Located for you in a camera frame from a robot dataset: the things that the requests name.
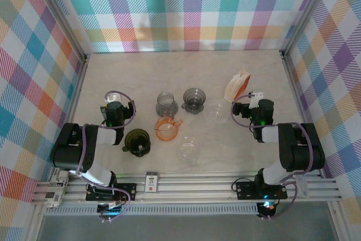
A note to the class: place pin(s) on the clear plastic coffee dripper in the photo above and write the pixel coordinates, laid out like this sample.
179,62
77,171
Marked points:
217,112

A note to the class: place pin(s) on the stack of white paper filters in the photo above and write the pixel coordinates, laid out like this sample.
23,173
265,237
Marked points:
234,85

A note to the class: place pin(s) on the orange filter holder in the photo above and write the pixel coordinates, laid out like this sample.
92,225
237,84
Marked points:
244,84

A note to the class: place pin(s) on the olive green coffee dripper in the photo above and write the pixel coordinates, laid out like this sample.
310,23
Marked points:
137,139

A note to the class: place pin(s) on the grey plastic coffee dripper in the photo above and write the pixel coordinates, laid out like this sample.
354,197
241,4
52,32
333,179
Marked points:
194,97

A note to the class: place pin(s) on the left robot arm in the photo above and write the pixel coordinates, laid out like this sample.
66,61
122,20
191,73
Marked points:
70,150

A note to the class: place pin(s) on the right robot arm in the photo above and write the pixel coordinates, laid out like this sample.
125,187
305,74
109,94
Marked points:
301,150

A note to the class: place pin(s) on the orange coffee dripper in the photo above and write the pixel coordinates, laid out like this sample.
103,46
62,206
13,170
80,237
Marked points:
167,131

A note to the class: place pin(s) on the grey glass carafe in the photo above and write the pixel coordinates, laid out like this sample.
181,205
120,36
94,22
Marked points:
166,105

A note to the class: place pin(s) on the white printed paper label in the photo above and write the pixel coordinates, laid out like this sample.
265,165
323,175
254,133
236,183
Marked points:
56,193

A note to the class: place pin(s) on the small electronics board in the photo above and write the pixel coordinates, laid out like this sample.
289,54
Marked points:
266,207
110,209

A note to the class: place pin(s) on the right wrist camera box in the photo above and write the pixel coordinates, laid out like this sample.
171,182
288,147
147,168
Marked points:
256,96

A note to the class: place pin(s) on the aluminium side rail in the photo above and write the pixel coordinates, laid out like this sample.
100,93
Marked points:
80,83
293,83

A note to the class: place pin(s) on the aluminium mounting rail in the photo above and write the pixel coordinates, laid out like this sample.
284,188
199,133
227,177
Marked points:
197,184

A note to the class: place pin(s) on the aluminium frame post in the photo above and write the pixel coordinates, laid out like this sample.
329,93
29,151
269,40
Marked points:
60,18
307,12

